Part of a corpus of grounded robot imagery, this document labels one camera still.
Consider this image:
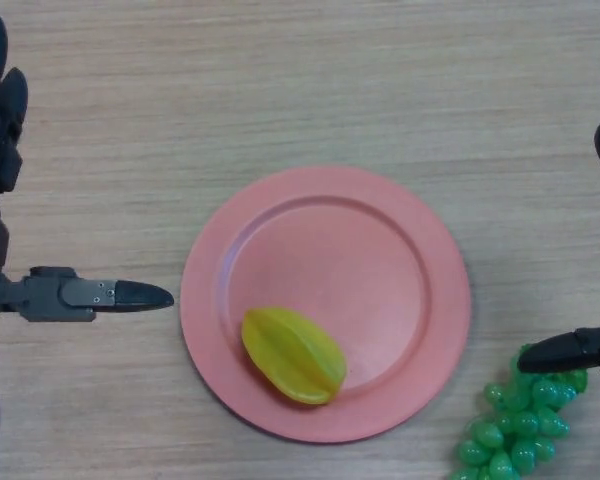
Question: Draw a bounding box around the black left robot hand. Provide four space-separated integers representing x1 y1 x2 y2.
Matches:
0 12 175 344

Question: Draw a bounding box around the green grape bunch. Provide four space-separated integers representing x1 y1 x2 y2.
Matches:
449 344 590 480

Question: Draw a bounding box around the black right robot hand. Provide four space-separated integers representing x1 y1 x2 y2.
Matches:
516 72 600 376

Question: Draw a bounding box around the pink round plate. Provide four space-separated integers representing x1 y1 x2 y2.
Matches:
180 166 473 445

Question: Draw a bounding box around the yellow starfruit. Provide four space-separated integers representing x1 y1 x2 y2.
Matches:
241 306 348 406

